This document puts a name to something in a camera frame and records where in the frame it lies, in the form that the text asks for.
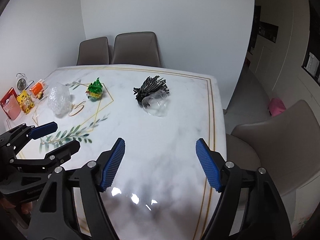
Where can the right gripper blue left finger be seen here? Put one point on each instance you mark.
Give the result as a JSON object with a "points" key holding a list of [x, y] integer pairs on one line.
{"points": [[112, 162]]}

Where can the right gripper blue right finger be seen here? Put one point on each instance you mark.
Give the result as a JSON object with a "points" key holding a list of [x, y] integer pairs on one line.
{"points": [[211, 163]]}

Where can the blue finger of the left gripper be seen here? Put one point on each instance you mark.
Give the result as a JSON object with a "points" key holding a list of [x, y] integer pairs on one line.
{"points": [[43, 130], [63, 153]]}

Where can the person's left hand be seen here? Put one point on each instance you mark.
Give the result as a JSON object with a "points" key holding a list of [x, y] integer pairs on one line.
{"points": [[25, 208]]}

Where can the pink cup with plastic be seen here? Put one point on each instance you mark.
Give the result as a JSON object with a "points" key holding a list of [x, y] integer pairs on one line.
{"points": [[10, 105]]}

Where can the gold wrapped chocolates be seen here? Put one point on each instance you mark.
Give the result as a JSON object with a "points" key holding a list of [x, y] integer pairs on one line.
{"points": [[39, 95]]}

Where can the crumpled bubble wrap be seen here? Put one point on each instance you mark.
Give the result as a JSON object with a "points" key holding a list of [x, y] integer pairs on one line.
{"points": [[59, 99]]}

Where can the orange white medicine box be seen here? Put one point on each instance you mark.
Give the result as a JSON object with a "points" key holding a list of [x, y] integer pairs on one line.
{"points": [[40, 86]]}

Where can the small white desk fan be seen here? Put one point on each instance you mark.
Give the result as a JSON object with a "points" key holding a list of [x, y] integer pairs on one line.
{"points": [[22, 82]]}

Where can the green yellow snack wrapper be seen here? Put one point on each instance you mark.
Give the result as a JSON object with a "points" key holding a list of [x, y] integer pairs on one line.
{"points": [[95, 90]]}

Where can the clear plastic cup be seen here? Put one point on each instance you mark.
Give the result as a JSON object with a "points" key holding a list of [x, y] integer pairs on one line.
{"points": [[156, 103]]}

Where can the beige dining chair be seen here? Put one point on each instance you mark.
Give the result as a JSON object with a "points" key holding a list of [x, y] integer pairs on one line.
{"points": [[286, 145]]}

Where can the pink footstool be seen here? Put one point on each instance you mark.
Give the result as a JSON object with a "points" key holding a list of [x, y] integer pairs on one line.
{"points": [[276, 107]]}

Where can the black shredded paper bundle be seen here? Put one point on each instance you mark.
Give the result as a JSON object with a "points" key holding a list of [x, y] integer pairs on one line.
{"points": [[150, 86]]}

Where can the brown chair far left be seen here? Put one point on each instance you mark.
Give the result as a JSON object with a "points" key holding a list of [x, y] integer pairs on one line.
{"points": [[94, 52]]}

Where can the brown chair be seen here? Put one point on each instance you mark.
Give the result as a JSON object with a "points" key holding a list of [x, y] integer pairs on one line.
{"points": [[137, 48], [94, 52]]}

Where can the brown chair far right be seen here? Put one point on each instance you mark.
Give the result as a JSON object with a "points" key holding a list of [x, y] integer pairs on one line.
{"points": [[137, 48]]}

